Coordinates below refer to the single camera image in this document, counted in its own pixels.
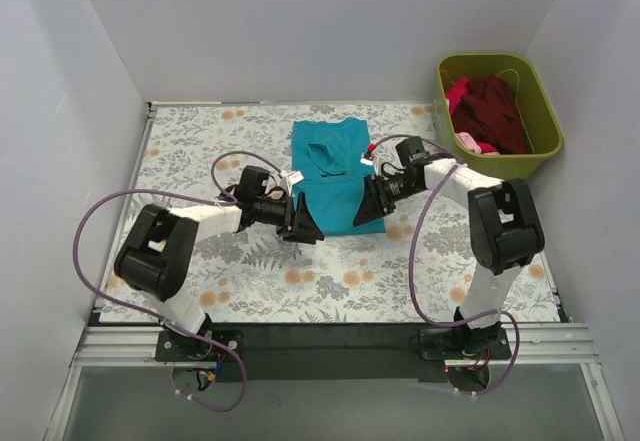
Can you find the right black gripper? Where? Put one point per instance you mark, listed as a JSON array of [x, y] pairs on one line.
[[376, 193]]

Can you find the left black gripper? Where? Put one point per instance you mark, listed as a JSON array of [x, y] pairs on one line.
[[291, 216]]

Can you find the teal t shirt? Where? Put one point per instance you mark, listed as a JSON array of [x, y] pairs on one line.
[[328, 155]]

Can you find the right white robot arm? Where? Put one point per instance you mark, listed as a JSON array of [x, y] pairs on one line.
[[504, 227]]

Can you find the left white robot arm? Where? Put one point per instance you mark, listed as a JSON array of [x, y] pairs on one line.
[[155, 257]]

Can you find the floral table mat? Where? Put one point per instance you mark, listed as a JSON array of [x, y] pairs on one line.
[[422, 259]]

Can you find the pink garment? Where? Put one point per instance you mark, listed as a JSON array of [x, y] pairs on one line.
[[453, 97]]

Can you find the dark red garment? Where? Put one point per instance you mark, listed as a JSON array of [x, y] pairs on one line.
[[488, 112]]

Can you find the green plastic bin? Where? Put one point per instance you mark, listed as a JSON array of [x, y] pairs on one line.
[[542, 133]]

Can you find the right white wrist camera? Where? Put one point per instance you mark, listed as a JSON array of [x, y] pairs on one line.
[[370, 157]]

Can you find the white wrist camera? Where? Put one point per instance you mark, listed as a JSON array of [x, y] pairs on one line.
[[370, 157], [288, 179]]

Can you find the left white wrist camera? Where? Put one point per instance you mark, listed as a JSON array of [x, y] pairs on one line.
[[288, 179]]

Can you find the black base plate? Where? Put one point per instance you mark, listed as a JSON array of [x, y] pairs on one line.
[[323, 366]]

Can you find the aluminium frame rail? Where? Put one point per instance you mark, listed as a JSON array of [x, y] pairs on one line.
[[532, 343]]

